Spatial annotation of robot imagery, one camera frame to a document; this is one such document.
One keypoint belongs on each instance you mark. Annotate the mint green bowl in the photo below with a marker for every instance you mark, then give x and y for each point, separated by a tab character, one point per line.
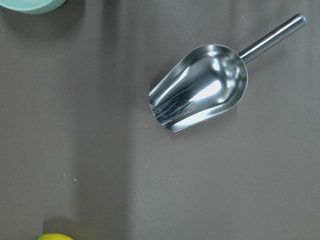
33	7

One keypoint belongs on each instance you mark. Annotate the yellow lemon left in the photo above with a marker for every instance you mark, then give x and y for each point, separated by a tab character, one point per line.
54	236

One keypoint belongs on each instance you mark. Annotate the stainless steel scoop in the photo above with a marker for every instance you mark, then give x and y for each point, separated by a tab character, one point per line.
210	80

